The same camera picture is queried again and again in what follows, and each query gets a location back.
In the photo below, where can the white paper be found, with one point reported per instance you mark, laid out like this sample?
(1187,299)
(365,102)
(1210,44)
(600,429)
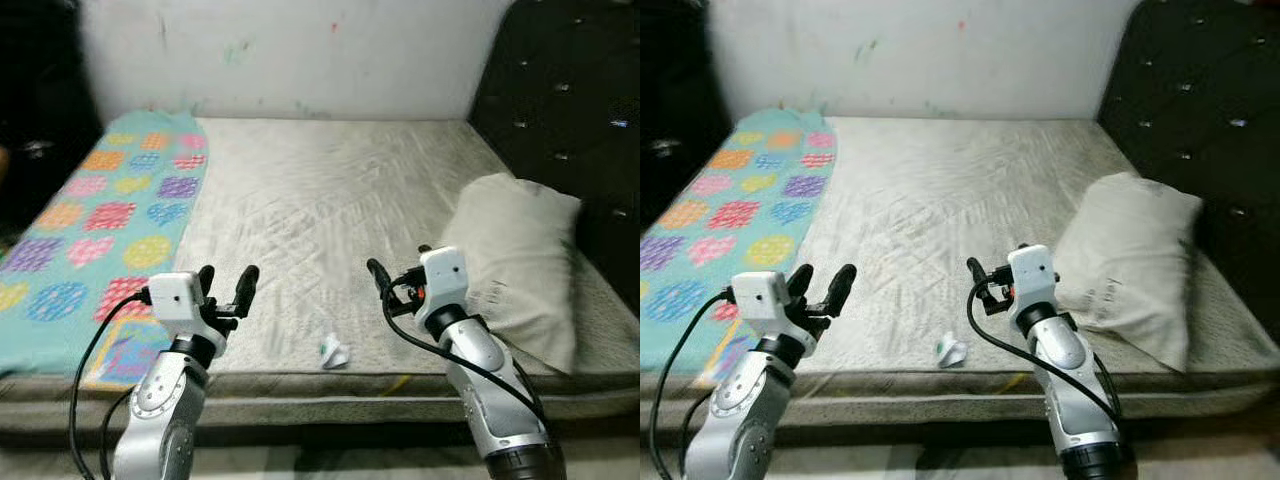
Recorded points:
(952,352)
(333,353)

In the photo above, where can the white pillow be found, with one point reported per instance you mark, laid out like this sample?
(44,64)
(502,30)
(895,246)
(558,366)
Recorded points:
(1130,250)
(510,250)

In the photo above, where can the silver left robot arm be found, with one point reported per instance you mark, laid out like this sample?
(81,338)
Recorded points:
(160,410)
(735,415)

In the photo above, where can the grey quilted mattress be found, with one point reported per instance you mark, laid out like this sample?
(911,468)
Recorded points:
(930,200)
(320,200)

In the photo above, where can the teal patterned blanket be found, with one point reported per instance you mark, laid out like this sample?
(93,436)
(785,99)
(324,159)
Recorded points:
(120,215)
(740,215)

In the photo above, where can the black tufted headboard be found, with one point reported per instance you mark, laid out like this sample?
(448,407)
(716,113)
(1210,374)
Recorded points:
(1200,90)
(570,80)

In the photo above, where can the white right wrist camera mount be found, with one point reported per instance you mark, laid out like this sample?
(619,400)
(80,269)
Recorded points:
(445,275)
(1033,272)

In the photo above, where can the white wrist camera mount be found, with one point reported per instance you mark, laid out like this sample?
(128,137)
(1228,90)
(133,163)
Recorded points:
(760,295)
(445,275)
(175,295)
(1033,272)

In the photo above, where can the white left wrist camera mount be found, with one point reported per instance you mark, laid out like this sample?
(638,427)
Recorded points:
(760,295)
(175,295)

